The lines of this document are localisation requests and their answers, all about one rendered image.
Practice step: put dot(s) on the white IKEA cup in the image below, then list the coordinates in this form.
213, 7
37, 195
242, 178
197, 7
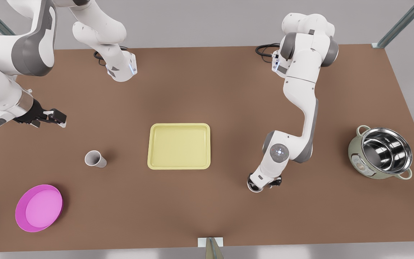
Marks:
253, 187
97, 160

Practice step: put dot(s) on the green pot with steel interior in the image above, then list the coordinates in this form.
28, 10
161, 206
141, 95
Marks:
385, 151

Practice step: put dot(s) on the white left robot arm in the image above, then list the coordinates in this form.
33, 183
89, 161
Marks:
302, 86

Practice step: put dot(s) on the pink round bowl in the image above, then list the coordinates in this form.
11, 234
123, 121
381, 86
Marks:
38, 208

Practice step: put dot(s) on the yellow rectangular tray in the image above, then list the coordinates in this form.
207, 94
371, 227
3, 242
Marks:
179, 146

